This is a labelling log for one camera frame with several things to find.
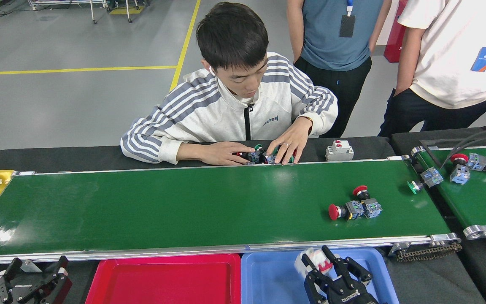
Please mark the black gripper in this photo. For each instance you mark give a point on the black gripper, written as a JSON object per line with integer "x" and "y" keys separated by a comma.
{"x": 346, "y": 295}

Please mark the white circuit breaker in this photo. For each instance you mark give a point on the white circuit breaker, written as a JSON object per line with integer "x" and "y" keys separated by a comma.
{"x": 310, "y": 258}
{"x": 339, "y": 151}

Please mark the person's right forearm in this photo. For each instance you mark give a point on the person's right forearm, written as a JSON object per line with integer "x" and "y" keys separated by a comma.
{"x": 409, "y": 59}
{"x": 295, "y": 29}

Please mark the person's left forearm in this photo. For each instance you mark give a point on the person's left forearm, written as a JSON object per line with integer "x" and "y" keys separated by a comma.
{"x": 381, "y": 25}

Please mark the blue plastic tray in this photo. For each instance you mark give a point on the blue plastic tray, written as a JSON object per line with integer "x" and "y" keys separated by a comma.
{"x": 268, "y": 283}

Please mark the red plastic tray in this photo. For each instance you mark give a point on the red plastic tray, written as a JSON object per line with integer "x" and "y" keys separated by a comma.
{"x": 163, "y": 283}

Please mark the long green conveyor belt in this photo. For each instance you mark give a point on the long green conveyor belt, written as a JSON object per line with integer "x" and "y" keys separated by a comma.
{"x": 184, "y": 202}

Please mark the seated person's left hand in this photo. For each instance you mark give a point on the seated person's left hand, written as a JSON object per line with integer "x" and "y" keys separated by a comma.
{"x": 295, "y": 137}

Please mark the seated person's right hand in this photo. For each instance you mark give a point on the seated person's right hand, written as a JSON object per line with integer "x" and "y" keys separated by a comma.
{"x": 226, "y": 153}

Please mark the seated person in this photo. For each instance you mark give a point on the seated person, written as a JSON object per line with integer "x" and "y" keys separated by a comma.
{"x": 209, "y": 114}

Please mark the standing person with black badge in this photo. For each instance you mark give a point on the standing person with black badge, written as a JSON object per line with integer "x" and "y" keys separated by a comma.
{"x": 331, "y": 42}

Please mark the red cabinet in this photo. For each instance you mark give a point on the red cabinet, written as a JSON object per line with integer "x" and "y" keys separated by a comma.
{"x": 395, "y": 42}

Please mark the standing person with blue badge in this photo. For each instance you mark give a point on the standing person with blue badge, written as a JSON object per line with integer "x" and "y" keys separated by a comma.
{"x": 449, "y": 63}

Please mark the black badge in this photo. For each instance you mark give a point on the black badge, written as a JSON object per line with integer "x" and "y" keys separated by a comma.
{"x": 346, "y": 26}

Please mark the white wheeled stand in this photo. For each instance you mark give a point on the white wheeled stand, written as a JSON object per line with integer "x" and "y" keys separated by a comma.
{"x": 91, "y": 14}

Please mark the blue badge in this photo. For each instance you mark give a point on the blue badge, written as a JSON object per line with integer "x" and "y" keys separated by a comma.
{"x": 482, "y": 59}

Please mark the green conveyor with black frame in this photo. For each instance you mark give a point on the green conveyor with black frame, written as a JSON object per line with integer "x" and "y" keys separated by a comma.
{"x": 479, "y": 202}

